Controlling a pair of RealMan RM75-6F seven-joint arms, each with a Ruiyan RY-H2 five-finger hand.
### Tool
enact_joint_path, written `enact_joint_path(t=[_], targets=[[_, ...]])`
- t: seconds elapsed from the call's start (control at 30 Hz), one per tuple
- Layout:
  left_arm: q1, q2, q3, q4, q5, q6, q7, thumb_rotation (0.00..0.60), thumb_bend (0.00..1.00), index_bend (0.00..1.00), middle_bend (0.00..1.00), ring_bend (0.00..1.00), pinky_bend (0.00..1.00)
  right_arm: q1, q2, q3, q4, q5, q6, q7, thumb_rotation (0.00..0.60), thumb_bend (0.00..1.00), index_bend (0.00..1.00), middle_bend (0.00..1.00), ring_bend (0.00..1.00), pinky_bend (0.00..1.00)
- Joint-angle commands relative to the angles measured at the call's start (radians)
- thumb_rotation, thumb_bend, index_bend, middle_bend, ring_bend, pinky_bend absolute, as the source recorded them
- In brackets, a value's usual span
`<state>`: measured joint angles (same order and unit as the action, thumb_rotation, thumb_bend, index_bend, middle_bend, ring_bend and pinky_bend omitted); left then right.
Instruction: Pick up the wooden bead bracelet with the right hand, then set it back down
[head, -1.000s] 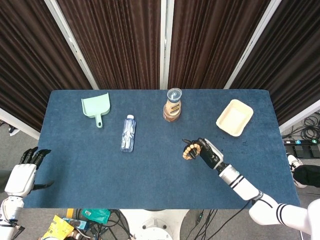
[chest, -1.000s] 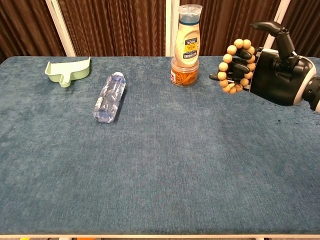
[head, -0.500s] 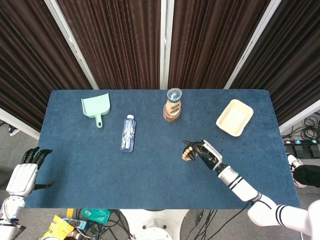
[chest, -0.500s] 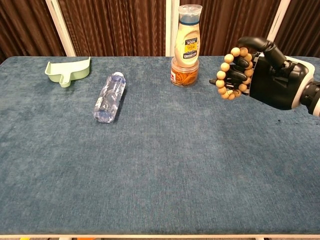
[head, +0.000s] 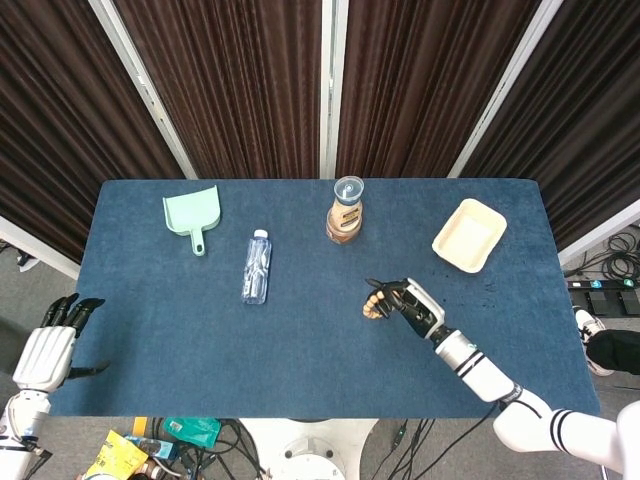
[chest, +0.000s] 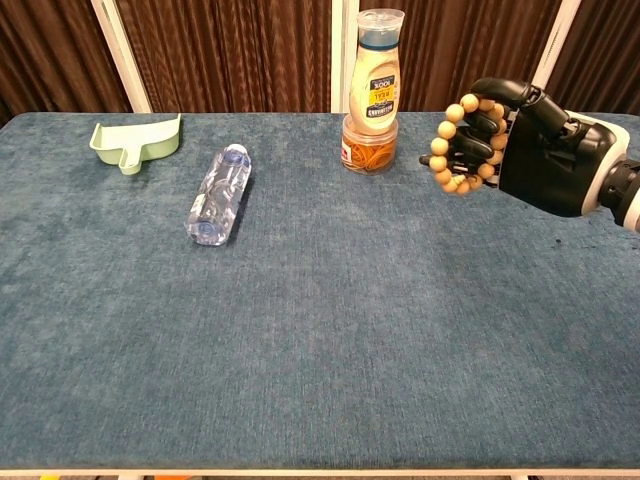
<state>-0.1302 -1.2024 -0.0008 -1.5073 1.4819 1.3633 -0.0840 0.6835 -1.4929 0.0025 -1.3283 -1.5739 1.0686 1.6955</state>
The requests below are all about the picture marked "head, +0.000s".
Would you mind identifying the blue fabric table cover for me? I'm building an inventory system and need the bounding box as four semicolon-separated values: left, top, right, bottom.
48;178;601;419

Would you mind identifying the black cable tangle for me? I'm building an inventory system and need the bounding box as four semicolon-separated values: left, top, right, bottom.
149;417;266;480

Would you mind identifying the white screen frame post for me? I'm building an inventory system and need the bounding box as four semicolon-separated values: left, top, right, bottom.
0;214;81;281
319;0;350;180
448;0;558;179
88;0;199;180
557;197;640;269

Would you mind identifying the long black cable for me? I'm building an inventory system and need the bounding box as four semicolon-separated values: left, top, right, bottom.
344;399;501;480

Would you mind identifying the yellow snack packet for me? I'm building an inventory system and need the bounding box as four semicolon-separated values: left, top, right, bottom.
82;428;150;480

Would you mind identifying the white and black shoe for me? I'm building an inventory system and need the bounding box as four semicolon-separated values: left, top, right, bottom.
572;305;617;377

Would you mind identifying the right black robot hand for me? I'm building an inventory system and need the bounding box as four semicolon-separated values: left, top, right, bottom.
364;277;446;341

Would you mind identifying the cream plastic food tray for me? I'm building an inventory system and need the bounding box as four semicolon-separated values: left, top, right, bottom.
431;198;508;275

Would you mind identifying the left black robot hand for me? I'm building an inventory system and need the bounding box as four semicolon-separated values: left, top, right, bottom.
12;293;111;392

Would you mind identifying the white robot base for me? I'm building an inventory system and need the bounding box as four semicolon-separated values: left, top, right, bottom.
239;417;379;480

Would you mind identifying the dark brown pleated curtain panel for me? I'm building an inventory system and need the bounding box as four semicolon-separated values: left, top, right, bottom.
0;0;189;264
462;0;640;251
335;0;544;179
113;0;324;180

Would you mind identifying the coiled black cable bundle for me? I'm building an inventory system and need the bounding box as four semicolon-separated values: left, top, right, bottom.
598;232;640;281

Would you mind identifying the light green plastic dustpan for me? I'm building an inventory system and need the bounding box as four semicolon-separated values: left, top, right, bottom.
161;184;224;257

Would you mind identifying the clear plastic water bottle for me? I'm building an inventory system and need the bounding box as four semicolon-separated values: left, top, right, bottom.
241;229;273;305

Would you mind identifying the round wooden bead bracelet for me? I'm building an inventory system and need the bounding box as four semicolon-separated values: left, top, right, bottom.
362;289;389;320

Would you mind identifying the upside-down mayonnaise squeeze bottle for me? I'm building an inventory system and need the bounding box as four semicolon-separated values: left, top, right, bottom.
328;175;365;235

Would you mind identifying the green snack packet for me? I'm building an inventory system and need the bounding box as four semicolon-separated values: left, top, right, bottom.
162;417;222;449

